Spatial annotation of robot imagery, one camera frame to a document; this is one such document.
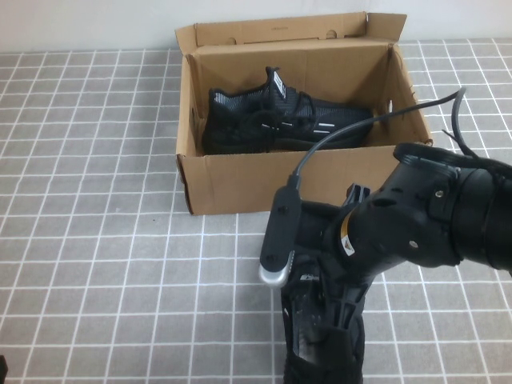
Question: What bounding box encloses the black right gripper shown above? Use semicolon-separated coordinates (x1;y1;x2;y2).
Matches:
317;142;462;362

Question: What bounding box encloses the black knit sneaker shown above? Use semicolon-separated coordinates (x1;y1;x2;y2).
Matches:
278;201;366;384
202;66;375;154

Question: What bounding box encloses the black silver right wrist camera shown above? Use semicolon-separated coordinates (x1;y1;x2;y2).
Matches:
258;185;302;290

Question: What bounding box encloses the brown cardboard shoe box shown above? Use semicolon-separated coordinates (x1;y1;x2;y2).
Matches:
174;10;434;217

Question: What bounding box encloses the grey white-grid tablecloth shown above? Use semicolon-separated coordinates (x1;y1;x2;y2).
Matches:
0;35;512;384

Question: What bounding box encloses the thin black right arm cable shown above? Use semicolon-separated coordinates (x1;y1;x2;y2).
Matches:
438;126;473;155

